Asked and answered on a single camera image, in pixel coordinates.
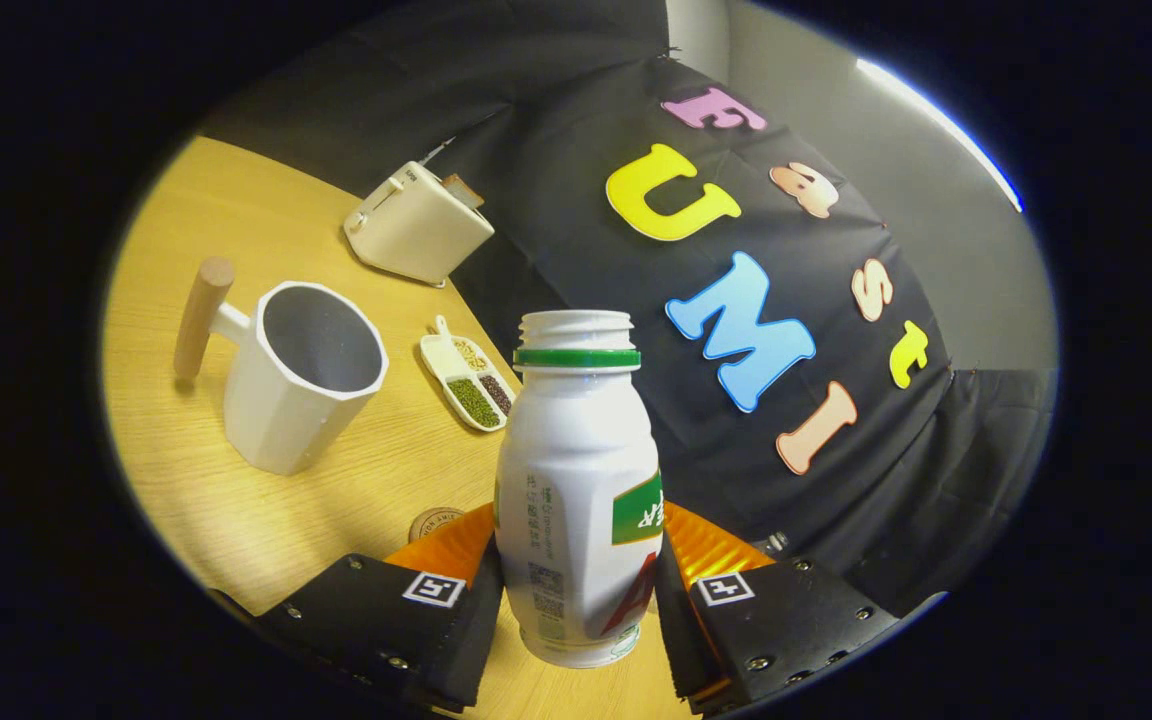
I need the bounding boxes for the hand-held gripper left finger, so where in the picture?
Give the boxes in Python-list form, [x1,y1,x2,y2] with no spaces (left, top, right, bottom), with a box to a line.
[254,502,505,714]

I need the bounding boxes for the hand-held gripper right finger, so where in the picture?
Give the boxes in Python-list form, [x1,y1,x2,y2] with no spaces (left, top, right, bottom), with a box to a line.
[654,501,900,715]

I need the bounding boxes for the round wooden coaster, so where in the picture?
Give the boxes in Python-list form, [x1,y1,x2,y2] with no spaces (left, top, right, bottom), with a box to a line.
[408,507,465,544]

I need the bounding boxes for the white juice bottle green label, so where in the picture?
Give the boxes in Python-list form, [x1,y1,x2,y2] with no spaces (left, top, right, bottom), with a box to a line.
[493,309,664,669]

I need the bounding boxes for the white cup with wooden handle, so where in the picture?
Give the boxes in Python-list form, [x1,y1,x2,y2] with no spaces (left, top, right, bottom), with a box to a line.
[173,257,390,477]

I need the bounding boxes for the white divided dish of beans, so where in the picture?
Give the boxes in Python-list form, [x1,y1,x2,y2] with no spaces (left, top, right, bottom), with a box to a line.
[419,315,517,433]

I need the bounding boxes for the wooden table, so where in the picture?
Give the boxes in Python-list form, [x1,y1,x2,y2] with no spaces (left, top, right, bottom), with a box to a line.
[101,135,697,720]

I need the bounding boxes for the cream toaster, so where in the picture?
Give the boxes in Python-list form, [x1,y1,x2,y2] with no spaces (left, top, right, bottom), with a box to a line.
[343,161,495,288]

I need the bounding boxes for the black backdrop cloth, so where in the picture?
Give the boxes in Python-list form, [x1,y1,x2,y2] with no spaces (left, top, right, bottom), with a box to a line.
[198,0,1057,616]

